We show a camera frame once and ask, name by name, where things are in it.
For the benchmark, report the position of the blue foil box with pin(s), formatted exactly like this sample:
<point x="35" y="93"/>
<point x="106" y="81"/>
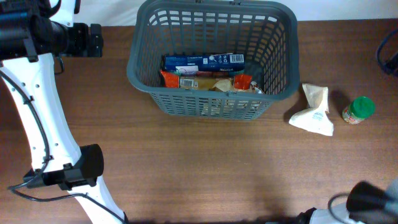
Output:
<point x="192" y="64"/>

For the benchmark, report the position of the brown white rice bag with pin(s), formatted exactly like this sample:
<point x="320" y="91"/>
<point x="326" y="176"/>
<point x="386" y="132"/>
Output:
<point x="227" y="85"/>

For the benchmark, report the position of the orange pasta packet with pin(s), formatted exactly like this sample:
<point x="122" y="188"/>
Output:
<point x="205" y="83"/>

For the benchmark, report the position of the grey plastic basket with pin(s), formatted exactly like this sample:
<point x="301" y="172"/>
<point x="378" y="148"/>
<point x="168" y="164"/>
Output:
<point x="261" y="34"/>

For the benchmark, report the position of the cream paper bag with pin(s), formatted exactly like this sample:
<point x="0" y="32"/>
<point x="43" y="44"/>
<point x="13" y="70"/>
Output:
<point x="314" y="119"/>

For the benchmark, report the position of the green lid jar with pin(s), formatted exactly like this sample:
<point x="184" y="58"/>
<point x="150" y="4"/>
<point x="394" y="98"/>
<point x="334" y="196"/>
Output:
<point x="358" y="110"/>

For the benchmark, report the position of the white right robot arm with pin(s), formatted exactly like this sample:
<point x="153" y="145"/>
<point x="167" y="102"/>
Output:
<point x="365" y="203"/>

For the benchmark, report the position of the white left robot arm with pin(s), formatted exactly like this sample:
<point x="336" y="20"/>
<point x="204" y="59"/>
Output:
<point x="35" y="35"/>

